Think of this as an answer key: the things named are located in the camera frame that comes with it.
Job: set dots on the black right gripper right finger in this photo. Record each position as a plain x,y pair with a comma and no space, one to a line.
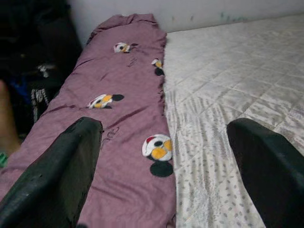
273,180

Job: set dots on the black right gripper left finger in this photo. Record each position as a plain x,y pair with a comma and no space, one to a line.
47,185

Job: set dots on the green plastic stool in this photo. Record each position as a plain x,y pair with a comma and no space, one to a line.
2,160

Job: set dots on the white quilted mattress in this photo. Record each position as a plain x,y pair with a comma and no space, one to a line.
225,83

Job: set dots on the pink cartoon print blanket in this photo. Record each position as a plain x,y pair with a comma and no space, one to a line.
118,83

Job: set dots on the black bag with white print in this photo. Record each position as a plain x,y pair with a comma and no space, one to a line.
52,42

